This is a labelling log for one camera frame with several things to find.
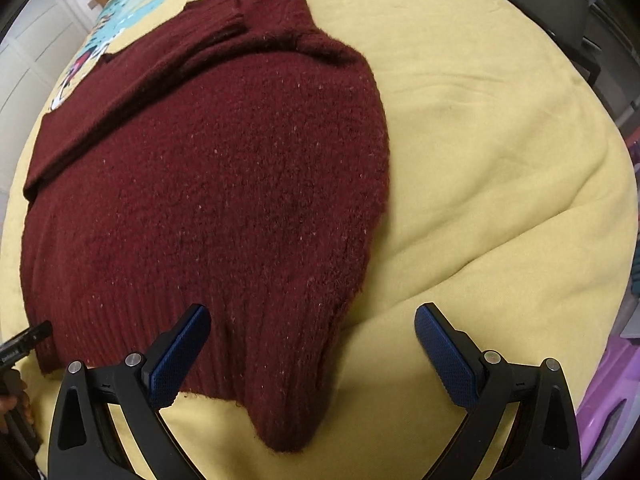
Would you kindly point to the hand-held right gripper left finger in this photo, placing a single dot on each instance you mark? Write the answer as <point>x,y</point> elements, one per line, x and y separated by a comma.
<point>175,360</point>

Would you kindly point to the white wardrobe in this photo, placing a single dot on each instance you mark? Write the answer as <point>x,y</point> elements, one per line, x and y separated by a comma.
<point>30,50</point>

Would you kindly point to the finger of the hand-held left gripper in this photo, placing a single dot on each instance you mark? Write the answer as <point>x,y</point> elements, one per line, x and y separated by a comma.
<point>25,342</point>

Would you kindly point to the yellow printed blanket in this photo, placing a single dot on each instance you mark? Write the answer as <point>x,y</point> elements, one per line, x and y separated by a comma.
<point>500,160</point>

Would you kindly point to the dark red knitted sweater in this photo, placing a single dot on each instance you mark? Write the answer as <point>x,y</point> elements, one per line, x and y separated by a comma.
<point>225,185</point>

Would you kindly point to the purple storage bin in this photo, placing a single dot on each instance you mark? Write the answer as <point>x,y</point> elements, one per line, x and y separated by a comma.
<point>615,395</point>

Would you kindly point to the person's left hand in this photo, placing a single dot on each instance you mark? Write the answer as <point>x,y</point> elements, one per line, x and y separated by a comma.
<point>24,405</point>

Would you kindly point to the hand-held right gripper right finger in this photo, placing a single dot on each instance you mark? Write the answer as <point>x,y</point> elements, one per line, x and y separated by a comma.
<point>445,360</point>

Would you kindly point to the grey green chair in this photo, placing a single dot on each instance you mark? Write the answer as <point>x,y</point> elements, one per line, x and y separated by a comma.
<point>575,10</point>

